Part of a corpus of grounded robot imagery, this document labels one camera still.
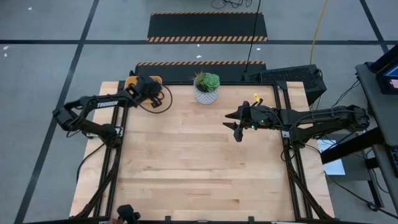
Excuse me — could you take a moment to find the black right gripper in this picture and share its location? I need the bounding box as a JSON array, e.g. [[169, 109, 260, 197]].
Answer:
[[222, 101, 270, 143]]

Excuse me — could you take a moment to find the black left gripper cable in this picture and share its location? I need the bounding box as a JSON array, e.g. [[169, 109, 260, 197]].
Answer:
[[138, 84, 174, 114]]

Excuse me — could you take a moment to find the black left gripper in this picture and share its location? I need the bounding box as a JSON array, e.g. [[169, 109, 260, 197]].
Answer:
[[127, 75, 164, 109]]

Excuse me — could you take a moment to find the dark side desk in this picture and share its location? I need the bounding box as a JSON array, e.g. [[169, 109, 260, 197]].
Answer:
[[320, 62, 398, 200]]

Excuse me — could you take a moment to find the coiled black floor cable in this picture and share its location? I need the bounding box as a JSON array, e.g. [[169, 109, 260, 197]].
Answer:
[[211, 0, 253, 9]]

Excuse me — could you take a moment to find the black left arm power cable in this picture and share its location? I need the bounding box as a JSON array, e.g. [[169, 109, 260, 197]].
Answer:
[[76, 143, 105, 184]]

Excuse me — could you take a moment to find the black monitor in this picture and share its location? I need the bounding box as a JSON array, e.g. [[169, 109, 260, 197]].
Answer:
[[369, 45, 398, 96]]

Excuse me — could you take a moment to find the white paper sheet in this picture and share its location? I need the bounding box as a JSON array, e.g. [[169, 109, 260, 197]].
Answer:
[[317, 139, 346, 177]]

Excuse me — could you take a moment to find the yellow hanging cable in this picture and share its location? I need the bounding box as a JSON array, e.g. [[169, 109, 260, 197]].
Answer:
[[310, 0, 330, 65]]

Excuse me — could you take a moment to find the black hanging cable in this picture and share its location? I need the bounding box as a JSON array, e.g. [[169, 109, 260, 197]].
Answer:
[[244, 0, 262, 73]]

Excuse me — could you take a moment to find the black hazard-striped floor ramp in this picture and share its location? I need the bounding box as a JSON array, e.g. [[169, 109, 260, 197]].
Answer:
[[147, 11, 269, 43], [134, 60, 267, 83]]

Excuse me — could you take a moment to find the yellow plastic basket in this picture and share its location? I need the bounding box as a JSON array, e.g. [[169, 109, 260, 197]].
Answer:
[[124, 75, 163, 104]]

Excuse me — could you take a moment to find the succulent in patterned pot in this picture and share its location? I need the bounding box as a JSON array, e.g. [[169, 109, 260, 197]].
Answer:
[[192, 71, 221, 105]]

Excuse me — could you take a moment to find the black handheld object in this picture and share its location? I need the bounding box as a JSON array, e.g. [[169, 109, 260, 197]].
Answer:
[[116, 203, 141, 224]]

